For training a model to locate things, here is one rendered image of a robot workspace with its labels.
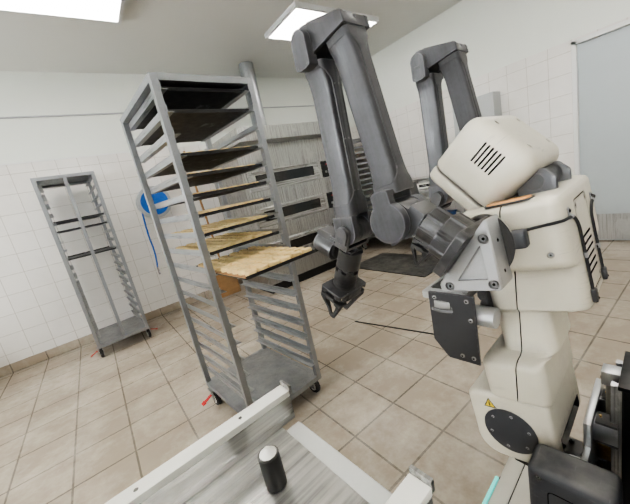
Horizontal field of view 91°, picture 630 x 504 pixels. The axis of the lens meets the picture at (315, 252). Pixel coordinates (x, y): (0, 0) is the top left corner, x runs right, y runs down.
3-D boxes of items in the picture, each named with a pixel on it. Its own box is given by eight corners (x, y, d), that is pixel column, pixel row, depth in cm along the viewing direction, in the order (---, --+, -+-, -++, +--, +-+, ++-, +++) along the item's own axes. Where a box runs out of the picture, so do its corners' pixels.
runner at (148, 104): (167, 88, 127) (165, 80, 126) (160, 88, 125) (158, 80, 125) (134, 130, 175) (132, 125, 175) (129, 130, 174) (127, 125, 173)
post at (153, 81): (259, 425, 160) (155, 71, 124) (254, 429, 158) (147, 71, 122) (256, 422, 163) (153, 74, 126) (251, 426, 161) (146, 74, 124)
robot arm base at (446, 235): (466, 238, 46) (495, 219, 53) (421, 209, 49) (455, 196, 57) (438, 279, 51) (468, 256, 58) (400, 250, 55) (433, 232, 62)
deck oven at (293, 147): (278, 299, 375) (235, 127, 332) (239, 285, 472) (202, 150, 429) (366, 260, 462) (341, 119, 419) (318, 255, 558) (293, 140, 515)
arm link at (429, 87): (425, 48, 83) (443, 53, 90) (406, 58, 87) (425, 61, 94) (445, 206, 91) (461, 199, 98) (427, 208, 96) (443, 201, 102)
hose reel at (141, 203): (189, 263, 429) (164, 184, 406) (191, 264, 418) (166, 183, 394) (157, 273, 407) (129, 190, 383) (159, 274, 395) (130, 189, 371)
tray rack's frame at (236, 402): (326, 387, 191) (254, 77, 153) (256, 444, 159) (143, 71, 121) (269, 358, 239) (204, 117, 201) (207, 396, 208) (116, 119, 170)
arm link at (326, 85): (304, 21, 56) (344, 30, 63) (286, 38, 60) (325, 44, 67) (351, 248, 65) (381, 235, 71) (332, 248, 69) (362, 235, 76)
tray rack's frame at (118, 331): (94, 340, 359) (33, 187, 321) (142, 322, 389) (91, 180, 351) (99, 357, 309) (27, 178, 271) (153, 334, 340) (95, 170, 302)
